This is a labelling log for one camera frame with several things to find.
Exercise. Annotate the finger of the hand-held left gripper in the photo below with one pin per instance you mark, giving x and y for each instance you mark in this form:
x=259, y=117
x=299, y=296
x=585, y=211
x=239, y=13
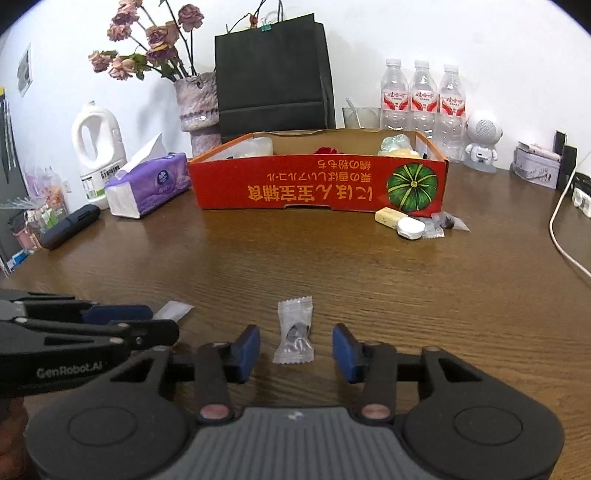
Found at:
x=152, y=332
x=117, y=314

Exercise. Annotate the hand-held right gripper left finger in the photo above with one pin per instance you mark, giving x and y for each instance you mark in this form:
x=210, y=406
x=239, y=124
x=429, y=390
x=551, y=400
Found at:
x=244, y=353

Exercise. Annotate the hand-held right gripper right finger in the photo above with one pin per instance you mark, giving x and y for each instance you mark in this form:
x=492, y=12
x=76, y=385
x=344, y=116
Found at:
x=346, y=353

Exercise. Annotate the white wrapper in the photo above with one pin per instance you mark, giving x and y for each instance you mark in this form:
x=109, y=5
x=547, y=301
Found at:
x=174, y=309

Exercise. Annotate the clear candy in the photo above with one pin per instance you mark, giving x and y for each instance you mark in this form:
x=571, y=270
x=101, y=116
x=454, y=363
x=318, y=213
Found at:
x=293, y=334
x=434, y=230

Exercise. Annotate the white round lids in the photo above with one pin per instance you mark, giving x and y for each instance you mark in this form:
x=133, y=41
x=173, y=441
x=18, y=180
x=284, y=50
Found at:
x=411, y=227

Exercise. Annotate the pale yellow soap bar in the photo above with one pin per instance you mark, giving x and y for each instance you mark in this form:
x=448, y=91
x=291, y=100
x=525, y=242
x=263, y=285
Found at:
x=387, y=217

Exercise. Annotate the red cardboard box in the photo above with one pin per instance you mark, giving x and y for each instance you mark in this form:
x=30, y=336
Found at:
x=295, y=184

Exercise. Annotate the navy blue case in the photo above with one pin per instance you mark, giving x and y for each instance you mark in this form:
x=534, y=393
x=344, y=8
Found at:
x=69, y=226

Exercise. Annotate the cluttered cosmetics rack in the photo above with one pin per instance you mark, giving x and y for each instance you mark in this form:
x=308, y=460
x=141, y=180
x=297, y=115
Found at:
x=37, y=217

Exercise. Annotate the purple tissue pack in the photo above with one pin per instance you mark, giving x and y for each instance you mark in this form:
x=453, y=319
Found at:
x=157, y=182

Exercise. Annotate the white detergent bottle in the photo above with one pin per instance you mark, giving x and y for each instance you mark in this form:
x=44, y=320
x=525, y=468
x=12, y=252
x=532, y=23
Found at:
x=108, y=152

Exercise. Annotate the dark wrapped candy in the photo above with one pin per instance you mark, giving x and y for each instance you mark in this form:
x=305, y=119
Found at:
x=451, y=223

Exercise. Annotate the crumpled clear plastic bag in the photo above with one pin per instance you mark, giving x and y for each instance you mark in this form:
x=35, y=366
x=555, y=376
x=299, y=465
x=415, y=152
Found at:
x=392, y=141

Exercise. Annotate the purple marbled vase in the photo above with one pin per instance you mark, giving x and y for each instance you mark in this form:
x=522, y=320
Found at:
x=198, y=106

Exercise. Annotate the clear glass cup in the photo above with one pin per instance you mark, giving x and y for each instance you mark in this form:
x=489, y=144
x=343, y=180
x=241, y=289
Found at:
x=369, y=117

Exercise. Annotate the white spoon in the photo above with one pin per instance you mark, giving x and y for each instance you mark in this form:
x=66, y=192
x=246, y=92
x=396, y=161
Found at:
x=352, y=110

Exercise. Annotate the white astronaut figure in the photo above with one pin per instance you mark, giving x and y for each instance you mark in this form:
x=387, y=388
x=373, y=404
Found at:
x=482, y=134

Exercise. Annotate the grey tin box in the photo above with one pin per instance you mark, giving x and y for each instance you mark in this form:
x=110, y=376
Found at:
x=535, y=170

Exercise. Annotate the dried pink flowers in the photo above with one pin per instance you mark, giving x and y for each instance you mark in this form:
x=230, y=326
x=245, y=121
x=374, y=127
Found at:
x=159, y=44

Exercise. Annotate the black paper bag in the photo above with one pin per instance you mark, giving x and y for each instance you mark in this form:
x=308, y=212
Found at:
x=272, y=78

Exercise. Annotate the pink flat case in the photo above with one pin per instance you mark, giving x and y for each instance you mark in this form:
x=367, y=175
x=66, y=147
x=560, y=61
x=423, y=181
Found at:
x=538, y=150

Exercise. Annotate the white power strip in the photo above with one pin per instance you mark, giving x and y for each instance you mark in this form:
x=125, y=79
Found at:
x=582, y=196

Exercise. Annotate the black rectangular box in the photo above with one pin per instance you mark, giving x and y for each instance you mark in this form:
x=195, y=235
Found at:
x=567, y=161

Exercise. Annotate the grey wall poster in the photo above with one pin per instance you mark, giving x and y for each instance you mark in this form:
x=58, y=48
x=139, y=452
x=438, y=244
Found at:
x=24, y=69

